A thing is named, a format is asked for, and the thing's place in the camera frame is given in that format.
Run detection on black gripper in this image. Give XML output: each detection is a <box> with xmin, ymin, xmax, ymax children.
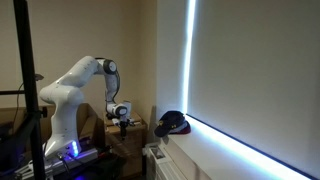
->
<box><xmin>120</xmin><ymin>121</ymin><xmax>128</xmax><ymax>140</ymax></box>

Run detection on navy cap yellow logo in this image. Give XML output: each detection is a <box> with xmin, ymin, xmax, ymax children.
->
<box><xmin>154</xmin><ymin>111</ymin><xmax>185</xmax><ymax>137</ymax></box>

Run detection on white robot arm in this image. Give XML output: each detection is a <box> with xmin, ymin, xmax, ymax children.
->
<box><xmin>39</xmin><ymin>56</ymin><xmax>131</xmax><ymax>159</ymax></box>

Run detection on maroon cap on sill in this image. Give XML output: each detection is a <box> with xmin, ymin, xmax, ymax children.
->
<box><xmin>176</xmin><ymin>122</ymin><xmax>191</xmax><ymax>135</ymax></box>

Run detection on roller window blind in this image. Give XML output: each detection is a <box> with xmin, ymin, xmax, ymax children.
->
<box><xmin>187</xmin><ymin>0</ymin><xmax>320</xmax><ymax>178</ymax></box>

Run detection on wooden cabinet desk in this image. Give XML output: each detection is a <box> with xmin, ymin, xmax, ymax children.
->
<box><xmin>104</xmin><ymin>112</ymin><xmax>146</xmax><ymax>179</ymax></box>

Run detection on sticker label on heater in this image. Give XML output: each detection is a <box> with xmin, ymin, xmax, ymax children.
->
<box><xmin>152</xmin><ymin>149</ymin><xmax>165</xmax><ymax>159</ymax></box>

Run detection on white wall heater unit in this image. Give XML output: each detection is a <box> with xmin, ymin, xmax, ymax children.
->
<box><xmin>144</xmin><ymin>143</ymin><xmax>187</xmax><ymax>180</ymax></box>

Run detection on aluminium rail base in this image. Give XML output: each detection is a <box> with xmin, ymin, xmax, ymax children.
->
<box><xmin>14</xmin><ymin>148</ymin><xmax>98</xmax><ymax>180</ymax></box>

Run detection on black camera stand pole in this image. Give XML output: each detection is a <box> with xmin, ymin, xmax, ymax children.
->
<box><xmin>0</xmin><ymin>0</ymin><xmax>46</xmax><ymax>180</ymax></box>

